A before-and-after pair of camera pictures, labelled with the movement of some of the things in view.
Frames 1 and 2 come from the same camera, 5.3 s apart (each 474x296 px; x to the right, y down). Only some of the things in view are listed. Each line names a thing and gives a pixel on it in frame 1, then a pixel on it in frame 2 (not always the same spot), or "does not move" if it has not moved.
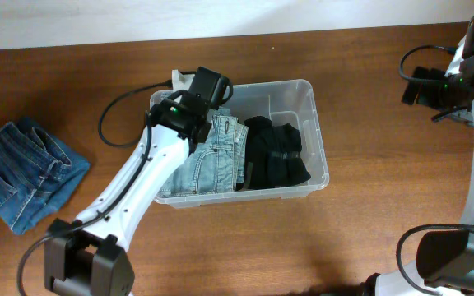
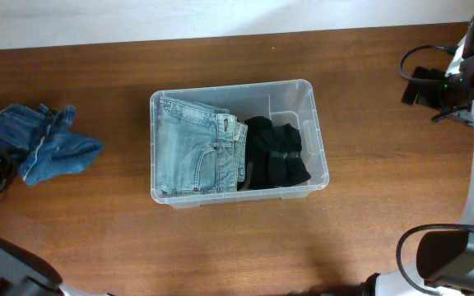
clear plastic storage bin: [265, 145] does not move
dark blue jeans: [23, 171] to [51, 151]
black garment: [259, 154] does not move
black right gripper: [426, 92] does not move
